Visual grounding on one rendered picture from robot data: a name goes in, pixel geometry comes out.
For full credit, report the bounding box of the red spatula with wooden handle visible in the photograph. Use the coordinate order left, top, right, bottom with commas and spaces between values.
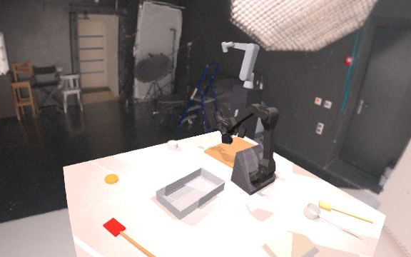
103, 218, 155, 257

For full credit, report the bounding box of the yellow flat disc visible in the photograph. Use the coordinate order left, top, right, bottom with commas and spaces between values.
105, 174, 118, 184

